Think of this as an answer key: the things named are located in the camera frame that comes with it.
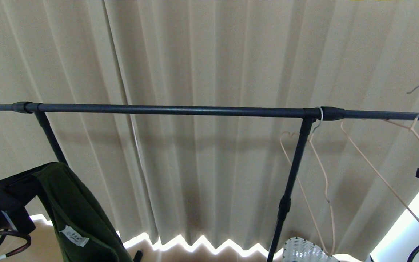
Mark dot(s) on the black clothes rack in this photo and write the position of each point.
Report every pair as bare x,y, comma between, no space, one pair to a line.
195,110

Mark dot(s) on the green long-sleeved shirt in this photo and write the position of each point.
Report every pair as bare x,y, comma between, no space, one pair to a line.
75,214

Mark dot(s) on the white laundry basket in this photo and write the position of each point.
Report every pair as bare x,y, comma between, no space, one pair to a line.
304,251

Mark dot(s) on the pink clothes hanger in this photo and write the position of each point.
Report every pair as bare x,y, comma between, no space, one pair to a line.
413,124
326,182

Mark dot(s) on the beige curtain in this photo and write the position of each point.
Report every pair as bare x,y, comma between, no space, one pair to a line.
213,47

